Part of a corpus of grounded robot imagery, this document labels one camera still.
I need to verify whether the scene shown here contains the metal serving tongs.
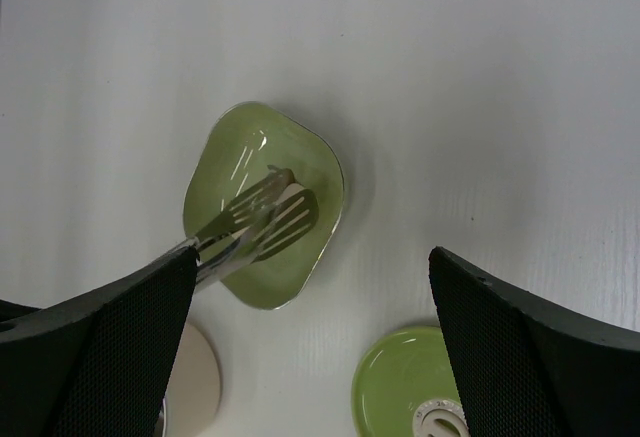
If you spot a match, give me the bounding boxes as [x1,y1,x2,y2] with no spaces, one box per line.
[192,165,319,291]

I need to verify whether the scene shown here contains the green round lid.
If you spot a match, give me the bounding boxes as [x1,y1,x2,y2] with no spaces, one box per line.
[351,326,470,436]

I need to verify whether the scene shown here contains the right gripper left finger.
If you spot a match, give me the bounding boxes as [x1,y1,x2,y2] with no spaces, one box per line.
[1,247,197,436]

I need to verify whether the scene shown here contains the green square dish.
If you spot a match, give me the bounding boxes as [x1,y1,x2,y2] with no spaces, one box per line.
[182,102,345,310]

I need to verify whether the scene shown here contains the round steel lunch box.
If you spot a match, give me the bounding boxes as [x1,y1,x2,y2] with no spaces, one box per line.
[149,321,224,437]

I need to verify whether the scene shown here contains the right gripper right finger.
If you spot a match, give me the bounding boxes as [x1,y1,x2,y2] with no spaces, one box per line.
[429,247,639,436]

